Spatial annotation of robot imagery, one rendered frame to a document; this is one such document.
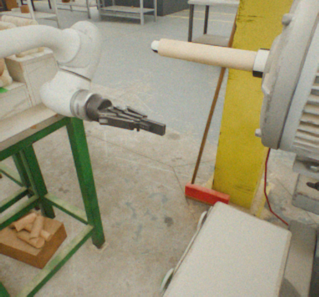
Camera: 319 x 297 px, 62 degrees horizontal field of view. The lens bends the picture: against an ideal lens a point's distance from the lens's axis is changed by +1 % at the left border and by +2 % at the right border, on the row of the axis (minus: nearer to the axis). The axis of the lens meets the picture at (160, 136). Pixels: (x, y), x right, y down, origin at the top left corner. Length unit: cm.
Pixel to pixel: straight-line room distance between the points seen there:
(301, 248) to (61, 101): 69
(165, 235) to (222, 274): 141
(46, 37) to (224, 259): 66
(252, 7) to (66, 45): 86
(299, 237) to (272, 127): 18
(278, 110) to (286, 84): 3
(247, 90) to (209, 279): 123
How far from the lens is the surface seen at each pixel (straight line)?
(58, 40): 81
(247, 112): 150
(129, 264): 163
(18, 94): 107
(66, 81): 85
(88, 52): 85
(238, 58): 46
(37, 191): 173
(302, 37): 35
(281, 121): 36
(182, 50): 50
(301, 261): 45
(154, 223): 177
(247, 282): 31
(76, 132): 113
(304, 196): 43
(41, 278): 143
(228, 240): 34
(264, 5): 136
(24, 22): 115
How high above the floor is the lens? 139
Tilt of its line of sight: 33 degrees down
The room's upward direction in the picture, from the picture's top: straight up
